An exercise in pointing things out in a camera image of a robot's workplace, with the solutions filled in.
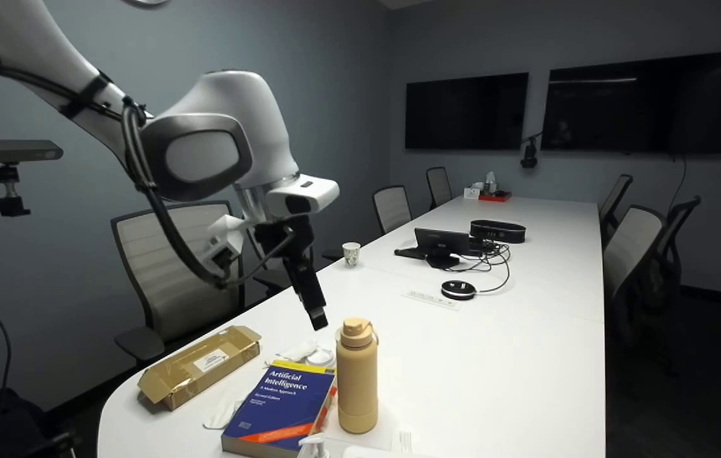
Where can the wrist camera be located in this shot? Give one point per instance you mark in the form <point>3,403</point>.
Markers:
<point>225,234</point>

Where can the open cardboard box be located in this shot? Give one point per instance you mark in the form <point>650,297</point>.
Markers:
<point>198,369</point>

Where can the row of office chairs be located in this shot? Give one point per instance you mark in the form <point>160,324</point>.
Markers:
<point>634,248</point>

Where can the paper cup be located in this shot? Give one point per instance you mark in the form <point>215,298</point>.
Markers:
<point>351,254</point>

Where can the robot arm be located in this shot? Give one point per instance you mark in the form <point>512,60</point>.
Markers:
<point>233,108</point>

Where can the black tablet on stand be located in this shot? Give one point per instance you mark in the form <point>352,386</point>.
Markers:
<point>441,243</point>

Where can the camera on mount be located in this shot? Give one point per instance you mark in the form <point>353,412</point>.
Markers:
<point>4,152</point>

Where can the red tray with tissue box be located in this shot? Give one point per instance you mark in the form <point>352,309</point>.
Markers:
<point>490,191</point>

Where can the white table socket flap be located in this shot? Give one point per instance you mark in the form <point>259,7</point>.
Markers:
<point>430,298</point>

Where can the blue book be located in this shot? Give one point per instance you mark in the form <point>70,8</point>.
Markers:
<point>280,407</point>

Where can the office chair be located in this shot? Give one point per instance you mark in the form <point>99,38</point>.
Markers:
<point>392,207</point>
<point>163,273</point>
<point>440,184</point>

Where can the round black puck device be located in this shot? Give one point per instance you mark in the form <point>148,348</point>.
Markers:
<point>458,290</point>

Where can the black speaker bar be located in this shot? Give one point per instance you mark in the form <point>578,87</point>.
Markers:
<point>497,231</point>

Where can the hand sanitizer pump bottle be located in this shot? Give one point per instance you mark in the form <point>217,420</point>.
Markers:
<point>313,448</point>

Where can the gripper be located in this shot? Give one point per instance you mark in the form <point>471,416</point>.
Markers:
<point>287,234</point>

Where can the large wall screen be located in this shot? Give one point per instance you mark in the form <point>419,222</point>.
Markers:
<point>646,103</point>

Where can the white paper scrap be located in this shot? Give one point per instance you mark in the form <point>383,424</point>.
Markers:
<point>220,415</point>

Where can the tan water bottle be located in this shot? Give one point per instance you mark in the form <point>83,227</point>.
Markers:
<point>357,381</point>

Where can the wall clock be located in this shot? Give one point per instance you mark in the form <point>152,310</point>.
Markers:
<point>146,2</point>

